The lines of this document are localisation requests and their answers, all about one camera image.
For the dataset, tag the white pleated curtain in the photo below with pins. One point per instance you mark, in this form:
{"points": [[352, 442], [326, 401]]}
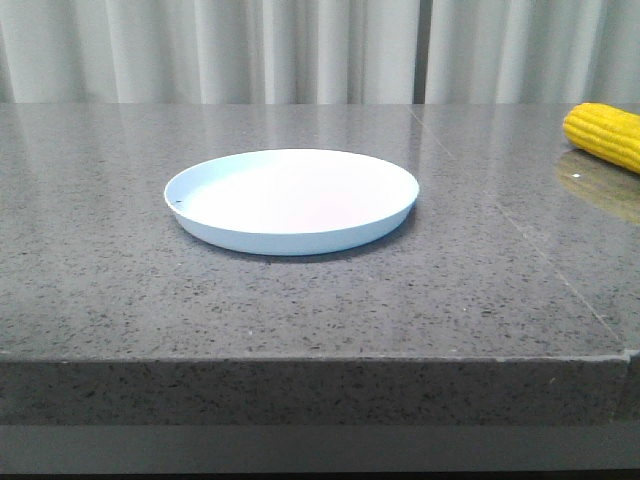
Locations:
{"points": [[320, 52]]}

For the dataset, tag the yellow corn cob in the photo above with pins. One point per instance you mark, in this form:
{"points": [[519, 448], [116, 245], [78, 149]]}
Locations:
{"points": [[606, 132]]}

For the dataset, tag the light blue round plate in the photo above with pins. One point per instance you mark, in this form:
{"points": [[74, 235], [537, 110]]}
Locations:
{"points": [[291, 202]]}

